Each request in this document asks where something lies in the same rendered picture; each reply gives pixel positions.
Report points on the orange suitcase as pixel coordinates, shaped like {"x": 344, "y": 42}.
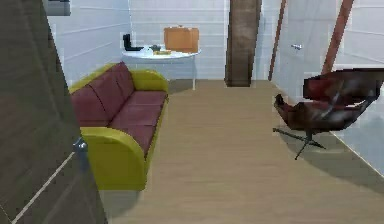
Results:
{"x": 181, "y": 39}

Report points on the yellow sofa with maroon cushions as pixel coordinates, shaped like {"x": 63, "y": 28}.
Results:
{"x": 133, "y": 113}

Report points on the white round table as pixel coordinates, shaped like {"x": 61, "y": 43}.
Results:
{"x": 160, "y": 56}

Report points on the flat yellow green object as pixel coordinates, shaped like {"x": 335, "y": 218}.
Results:
{"x": 162, "y": 52}

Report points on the small dark bowl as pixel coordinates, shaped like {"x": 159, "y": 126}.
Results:
{"x": 155, "y": 47}

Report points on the small white object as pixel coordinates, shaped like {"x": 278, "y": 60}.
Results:
{"x": 145, "y": 51}

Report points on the brown wooden pillar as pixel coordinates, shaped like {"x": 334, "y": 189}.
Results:
{"x": 242, "y": 41}

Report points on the black angled object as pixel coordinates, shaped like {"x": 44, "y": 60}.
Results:
{"x": 128, "y": 45}

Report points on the white room door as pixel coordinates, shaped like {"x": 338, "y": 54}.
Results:
{"x": 301, "y": 50}

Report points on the dark red swivel lounge chair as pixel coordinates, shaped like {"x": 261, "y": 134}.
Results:
{"x": 320, "y": 113}

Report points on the dark brown room door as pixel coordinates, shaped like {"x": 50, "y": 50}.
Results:
{"x": 33, "y": 116}

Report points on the grey framed wall picture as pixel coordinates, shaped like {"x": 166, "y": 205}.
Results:
{"x": 57, "y": 7}

